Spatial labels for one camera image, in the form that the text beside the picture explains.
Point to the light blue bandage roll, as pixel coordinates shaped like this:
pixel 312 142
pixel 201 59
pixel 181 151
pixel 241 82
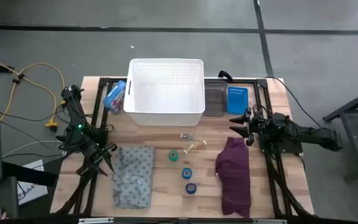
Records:
pixel 187 173

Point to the green bandage roll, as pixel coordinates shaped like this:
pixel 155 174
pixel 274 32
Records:
pixel 173 155

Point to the white plastic bin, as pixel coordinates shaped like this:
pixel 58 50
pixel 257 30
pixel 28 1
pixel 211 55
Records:
pixel 165 99

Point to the white printed box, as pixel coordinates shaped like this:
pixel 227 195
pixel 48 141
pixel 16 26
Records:
pixel 31 194

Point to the dark blue bandage roll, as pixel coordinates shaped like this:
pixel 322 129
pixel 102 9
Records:
pixel 190 188

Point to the blue first aid pouch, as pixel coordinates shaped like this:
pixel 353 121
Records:
pixel 114 98

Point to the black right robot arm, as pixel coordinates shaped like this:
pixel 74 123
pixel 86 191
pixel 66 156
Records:
pixel 315 135

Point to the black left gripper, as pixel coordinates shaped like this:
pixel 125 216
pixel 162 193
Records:
pixel 96 152

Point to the black aluminium frame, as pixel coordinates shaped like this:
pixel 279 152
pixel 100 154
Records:
pixel 103 81

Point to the black flat bar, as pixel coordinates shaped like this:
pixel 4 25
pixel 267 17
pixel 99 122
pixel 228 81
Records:
pixel 30 175

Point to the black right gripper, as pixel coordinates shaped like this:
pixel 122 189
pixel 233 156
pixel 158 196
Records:
pixel 254 130

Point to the grey patterned cloth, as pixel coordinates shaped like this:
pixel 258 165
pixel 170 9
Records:
pixel 133 177

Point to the silver aluminium rail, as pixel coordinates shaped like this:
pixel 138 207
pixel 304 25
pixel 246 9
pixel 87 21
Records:
pixel 269 221
pixel 95 220

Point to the purple cloth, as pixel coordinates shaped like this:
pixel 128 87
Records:
pixel 233 180

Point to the grey clear plastic tray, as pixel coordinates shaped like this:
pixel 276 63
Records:
pixel 214 99

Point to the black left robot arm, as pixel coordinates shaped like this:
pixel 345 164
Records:
pixel 73 109

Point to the black metal stand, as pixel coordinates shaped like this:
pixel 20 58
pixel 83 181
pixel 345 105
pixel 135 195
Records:
pixel 346 112

